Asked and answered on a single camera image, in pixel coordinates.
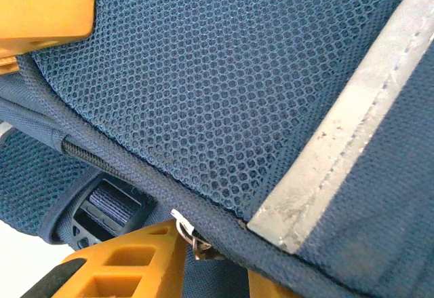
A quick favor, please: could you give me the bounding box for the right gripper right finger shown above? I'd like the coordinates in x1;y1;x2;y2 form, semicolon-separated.
20;218;306;298

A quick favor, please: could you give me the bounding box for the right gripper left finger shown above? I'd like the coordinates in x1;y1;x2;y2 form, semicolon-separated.
0;0;96;75

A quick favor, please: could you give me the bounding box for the navy blue backpack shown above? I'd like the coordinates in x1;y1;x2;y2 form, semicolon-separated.
0;0;434;298

